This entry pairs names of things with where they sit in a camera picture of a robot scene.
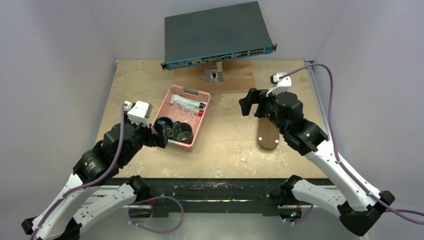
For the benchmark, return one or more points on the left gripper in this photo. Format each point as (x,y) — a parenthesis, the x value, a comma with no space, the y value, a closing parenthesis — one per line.
(156,139)

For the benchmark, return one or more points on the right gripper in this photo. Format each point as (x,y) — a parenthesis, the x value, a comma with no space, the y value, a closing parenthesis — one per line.
(259,103)

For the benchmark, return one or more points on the clear acrylic holder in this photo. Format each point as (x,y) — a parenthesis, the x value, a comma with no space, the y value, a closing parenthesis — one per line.
(183,113)

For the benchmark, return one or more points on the oval wooden tray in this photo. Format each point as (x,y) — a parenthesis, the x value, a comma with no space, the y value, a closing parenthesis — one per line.
(268,137)

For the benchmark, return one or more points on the pink plastic basket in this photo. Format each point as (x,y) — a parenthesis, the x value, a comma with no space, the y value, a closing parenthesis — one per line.
(166,109)

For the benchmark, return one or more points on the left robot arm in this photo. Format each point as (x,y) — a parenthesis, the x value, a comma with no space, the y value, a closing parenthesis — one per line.
(66,218)

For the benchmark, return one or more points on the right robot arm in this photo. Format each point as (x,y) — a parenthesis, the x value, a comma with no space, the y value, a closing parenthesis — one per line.
(357,204)

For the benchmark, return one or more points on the blue cup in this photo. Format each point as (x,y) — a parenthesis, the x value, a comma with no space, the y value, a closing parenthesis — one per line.
(163,123)

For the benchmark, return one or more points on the dark green cup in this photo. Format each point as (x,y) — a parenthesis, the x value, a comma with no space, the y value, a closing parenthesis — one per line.
(182,132)

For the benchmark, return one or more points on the wooden base board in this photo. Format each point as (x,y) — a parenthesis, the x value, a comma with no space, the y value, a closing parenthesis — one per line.
(237,77)

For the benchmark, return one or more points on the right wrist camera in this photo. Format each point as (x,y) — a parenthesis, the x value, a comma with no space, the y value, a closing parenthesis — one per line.
(281,82)

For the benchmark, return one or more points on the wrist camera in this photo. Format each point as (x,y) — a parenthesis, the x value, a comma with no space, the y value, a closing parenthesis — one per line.
(281,82)
(138,112)

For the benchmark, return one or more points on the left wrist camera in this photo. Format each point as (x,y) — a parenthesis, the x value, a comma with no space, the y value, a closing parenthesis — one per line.
(138,112)

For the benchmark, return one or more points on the metal stand bracket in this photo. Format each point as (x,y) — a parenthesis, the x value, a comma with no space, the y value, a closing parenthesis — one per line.
(214,74)

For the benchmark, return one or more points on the network switch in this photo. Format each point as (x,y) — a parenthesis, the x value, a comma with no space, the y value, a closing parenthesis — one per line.
(215,35)

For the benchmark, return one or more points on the black base frame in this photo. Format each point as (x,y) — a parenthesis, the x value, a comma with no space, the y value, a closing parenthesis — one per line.
(217,196)

